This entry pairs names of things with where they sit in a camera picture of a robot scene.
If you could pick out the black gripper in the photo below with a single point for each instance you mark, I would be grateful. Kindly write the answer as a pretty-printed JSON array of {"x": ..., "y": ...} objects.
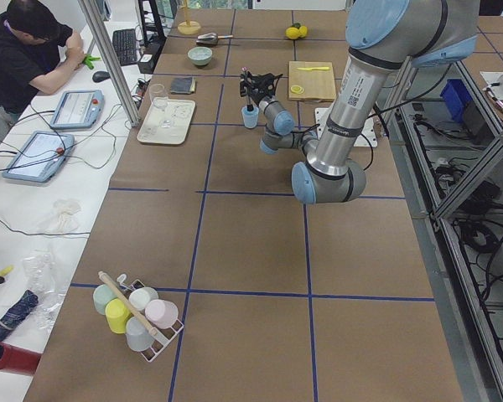
[{"x": 256, "y": 97}]

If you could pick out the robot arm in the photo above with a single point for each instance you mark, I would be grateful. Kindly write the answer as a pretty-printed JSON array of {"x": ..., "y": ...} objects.
[{"x": 380, "y": 35}]

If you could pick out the light blue plastic cup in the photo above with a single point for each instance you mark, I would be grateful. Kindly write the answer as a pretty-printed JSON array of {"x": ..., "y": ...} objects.
[{"x": 250, "y": 115}]

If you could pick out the yellow lemon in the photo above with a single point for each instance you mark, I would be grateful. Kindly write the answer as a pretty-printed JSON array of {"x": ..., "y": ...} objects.
[
  {"x": 292, "y": 33},
  {"x": 303, "y": 31}
]

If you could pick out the wooden cup tree stand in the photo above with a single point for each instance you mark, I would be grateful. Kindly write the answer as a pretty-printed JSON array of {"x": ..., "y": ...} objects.
[{"x": 187, "y": 26}]

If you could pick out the white cup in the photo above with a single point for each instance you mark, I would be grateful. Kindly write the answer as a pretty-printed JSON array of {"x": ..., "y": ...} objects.
[{"x": 140, "y": 297}]

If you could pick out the pink cup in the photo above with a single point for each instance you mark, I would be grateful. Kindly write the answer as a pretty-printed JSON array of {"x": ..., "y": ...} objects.
[{"x": 163, "y": 314}]

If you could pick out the mint green cup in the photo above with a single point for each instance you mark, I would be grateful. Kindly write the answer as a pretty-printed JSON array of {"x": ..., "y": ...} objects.
[{"x": 102, "y": 295}]

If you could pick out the yellow cup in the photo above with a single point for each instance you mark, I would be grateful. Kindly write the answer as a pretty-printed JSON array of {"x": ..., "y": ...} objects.
[{"x": 117, "y": 315}]

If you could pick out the grey cup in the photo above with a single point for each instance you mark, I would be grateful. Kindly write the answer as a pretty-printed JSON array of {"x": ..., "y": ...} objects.
[{"x": 138, "y": 338}]

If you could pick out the green bowl of ice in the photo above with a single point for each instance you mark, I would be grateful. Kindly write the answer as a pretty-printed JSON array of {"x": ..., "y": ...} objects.
[{"x": 200, "y": 56}]

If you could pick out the steel ice scoop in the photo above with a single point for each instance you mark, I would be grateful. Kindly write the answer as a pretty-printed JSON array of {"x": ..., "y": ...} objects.
[{"x": 211, "y": 39}]

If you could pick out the bamboo cutting board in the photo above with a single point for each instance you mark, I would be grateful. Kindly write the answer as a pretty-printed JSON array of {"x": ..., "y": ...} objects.
[{"x": 318, "y": 85}]

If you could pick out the yellow plastic knife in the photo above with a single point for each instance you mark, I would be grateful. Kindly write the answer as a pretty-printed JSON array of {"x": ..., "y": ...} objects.
[{"x": 314, "y": 68}]

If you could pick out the grey folded cloth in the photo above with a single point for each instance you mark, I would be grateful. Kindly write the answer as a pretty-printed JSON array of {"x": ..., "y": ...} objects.
[{"x": 183, "y": 85}]

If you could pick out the cream bear serving tray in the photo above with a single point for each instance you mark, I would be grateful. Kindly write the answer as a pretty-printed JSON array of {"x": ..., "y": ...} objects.
[{"x": 180, "y": 112}]

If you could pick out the clear wine glass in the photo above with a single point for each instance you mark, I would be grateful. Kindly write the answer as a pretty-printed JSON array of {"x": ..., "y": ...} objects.
[{"x": 159, "y": 97}]

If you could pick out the black keyboard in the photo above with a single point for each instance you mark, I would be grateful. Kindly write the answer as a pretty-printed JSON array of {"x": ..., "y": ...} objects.
[{"x": 124, "y": 42}]

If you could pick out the black computer mouse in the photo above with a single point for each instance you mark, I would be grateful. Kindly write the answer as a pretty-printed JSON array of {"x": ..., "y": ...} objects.
[{"x": 100, "y": 76}]

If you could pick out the blue teach pendant far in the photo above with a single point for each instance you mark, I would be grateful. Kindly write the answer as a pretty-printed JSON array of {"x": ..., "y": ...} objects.
[{"x": 77, "y": 109}]

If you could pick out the blue teach pendant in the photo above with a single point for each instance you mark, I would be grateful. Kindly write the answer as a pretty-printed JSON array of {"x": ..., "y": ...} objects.
[
  {"x": 77, "y": 109},
  {"x": 41, "y": 157}
]

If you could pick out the blue teach pendant near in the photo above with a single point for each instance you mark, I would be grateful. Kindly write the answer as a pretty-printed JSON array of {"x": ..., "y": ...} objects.
[{"x": 41, "y": 157}]

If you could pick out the seated person in black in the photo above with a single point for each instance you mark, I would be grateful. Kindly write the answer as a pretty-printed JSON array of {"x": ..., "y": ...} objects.
[{"x": 37, "y": 54}]

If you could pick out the white crumpled cloth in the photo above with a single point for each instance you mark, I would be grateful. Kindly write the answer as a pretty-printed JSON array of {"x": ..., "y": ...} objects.
[{"x": 61, "y": 220}]

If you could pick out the clear plastic bag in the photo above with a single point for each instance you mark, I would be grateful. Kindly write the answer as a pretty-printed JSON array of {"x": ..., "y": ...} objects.
[{"x": 48, "y": 278}]

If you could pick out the blue plaid folded umbrella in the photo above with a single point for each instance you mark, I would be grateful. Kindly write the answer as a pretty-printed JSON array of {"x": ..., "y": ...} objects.
[{"x": 17, "y": 313}]

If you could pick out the red cylinder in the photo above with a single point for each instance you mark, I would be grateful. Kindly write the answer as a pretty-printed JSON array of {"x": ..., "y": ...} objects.
[{"x": 17, "y": 360}]

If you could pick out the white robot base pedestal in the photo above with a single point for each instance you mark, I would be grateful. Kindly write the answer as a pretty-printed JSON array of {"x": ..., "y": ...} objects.
[{"x": 366, "y": 139}]

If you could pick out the aluminium frame post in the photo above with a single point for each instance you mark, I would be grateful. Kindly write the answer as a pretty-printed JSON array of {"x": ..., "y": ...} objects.
[{"x": 103, "y": 41}]

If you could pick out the wooden rack handle rod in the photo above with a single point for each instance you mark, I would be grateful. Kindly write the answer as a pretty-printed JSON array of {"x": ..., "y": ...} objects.
[{"x": 106, "y": 279}]

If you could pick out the white wire cup rack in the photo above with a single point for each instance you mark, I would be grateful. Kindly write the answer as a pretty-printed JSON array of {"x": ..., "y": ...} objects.
[{"x": 164, "y": 336}]

